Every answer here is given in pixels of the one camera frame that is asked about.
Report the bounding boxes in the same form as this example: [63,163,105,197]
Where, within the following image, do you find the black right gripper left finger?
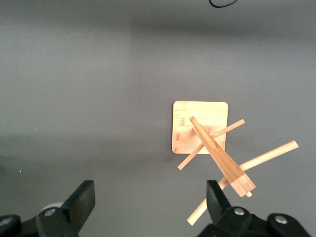
[35,180,96,237]

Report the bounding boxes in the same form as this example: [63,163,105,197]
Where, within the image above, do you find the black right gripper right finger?
[197,179,253,237]

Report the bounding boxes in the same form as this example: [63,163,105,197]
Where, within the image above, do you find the wooden cup rack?
[170,100,300,226]

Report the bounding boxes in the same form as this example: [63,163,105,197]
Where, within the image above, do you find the thin black table cable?
[208,0,239,8]

